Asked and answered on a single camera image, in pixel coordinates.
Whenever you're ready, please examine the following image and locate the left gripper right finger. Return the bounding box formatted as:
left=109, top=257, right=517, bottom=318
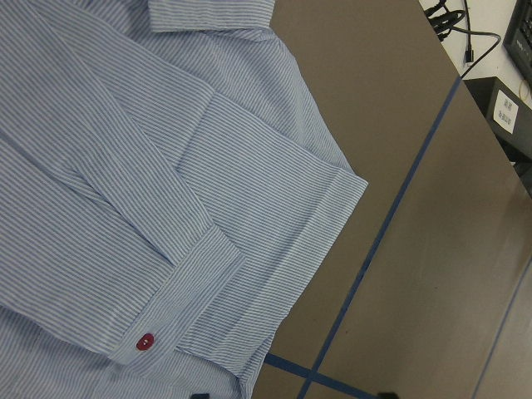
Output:
left=377, top=392, right=400, bottom=399

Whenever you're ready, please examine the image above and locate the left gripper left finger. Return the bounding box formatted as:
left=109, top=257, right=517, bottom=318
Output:
left=190, top=393, right=210, bottom=399

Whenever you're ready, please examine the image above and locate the blue white striped shirt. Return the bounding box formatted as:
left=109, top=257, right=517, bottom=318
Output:
left=1, top=1, right=367, bottom=398

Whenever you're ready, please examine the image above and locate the black box with label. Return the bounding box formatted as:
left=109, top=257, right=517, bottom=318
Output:
left=465, top=76, right=531, bottom=162

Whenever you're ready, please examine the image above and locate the black usb cable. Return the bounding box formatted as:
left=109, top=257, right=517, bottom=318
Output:
left=423, top=0, right=502, bottom=78

